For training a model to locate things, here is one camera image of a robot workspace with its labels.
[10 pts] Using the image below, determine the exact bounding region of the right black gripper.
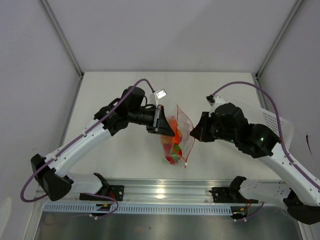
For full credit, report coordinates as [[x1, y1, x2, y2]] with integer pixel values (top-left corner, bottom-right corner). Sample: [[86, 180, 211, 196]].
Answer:
[[190, 111, 238, 144]]

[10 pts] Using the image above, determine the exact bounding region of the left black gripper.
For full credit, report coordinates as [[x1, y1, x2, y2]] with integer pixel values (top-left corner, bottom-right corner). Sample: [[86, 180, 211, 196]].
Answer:
[[128, 104, 175, 137]]

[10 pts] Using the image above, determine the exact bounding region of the orange carrot toy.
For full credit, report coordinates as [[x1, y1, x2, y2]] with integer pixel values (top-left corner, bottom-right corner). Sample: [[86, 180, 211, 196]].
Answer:
[[168, 117, 183, 145]]

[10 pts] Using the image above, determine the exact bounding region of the clear orange zip top bag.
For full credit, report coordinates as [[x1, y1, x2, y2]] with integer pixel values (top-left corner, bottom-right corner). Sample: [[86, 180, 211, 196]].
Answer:
[[160, 105, 195, 168]]

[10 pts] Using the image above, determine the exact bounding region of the red bell pepper toy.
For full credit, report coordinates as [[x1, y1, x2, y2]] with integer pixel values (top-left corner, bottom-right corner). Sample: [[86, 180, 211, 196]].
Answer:
[[164, 150, 183, 165]]

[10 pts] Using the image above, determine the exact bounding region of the green cabbage toy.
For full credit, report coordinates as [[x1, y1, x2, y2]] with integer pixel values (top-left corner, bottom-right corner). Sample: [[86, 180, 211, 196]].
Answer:
[[171, 144, 183, 157]]

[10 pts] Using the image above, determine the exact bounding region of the yellow ginger root toy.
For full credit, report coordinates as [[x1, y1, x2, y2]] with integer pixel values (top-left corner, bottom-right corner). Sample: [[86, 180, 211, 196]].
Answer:
[[160, 135, 174, 146]]

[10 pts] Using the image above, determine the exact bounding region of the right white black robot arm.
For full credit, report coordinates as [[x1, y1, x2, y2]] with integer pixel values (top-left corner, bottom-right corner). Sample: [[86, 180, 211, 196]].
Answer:
[[190, 103, 320, 225]]

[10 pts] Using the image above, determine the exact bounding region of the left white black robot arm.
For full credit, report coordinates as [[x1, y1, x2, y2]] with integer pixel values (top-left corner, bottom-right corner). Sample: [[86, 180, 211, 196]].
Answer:
[[31, 86, 175, 201]]

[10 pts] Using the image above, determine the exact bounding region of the white perforated plastic basket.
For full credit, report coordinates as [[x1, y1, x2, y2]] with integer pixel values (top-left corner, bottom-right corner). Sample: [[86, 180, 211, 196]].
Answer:
[[232, 98, 295, 151]]

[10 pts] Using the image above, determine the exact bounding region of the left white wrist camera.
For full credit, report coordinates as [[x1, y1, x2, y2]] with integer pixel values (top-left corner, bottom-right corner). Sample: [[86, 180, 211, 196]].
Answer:
[[149, 88, 167, 106]]

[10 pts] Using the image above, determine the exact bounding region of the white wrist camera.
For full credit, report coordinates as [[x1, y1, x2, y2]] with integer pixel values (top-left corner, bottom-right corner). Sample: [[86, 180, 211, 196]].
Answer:
[[149, 88, 167, 106], [206, 95, 226, 113]]

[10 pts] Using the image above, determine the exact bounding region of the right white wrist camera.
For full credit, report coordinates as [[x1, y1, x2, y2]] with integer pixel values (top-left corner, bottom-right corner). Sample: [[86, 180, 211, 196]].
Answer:
[[206, 95, 226, 113]]

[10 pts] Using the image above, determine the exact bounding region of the aluminium mounting rail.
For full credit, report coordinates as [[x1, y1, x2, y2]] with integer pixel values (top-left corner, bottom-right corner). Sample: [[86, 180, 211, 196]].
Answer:
[[33, 177, 307, 206]]

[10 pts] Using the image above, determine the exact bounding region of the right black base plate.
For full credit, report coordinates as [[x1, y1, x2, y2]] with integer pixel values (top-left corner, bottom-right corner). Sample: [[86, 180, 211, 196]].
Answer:
[[208, 187, 259, 204]]

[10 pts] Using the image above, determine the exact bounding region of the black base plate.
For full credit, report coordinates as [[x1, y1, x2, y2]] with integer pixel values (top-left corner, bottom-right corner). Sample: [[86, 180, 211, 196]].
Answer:
[[79, 185, 125, 202], [208, 187, 259, 204]]

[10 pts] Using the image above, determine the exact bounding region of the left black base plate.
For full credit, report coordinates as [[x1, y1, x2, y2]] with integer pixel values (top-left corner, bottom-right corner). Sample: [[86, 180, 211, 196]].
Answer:
[[79, 185, 125, 202]]

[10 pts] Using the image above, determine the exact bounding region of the white slotted cable duct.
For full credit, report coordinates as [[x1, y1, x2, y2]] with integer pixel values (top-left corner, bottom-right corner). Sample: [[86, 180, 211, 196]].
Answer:
[[43, 202, 233, 216]]

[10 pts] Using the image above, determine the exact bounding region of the right aluminium frame post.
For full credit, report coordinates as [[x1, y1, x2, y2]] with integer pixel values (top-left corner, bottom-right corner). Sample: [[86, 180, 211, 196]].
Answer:
[[255, 0, 307, 81]]

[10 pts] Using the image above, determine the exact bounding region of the aluminium frame post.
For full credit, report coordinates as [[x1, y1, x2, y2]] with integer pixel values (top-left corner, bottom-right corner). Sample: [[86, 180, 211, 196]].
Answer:
[[255, 0, 307, 81], [38, 0, 84, 79]]

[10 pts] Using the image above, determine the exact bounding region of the left aluminium frame post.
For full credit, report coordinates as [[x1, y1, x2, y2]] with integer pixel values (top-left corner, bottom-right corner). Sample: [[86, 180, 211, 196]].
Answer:
[[38, 0, 84, 79]]

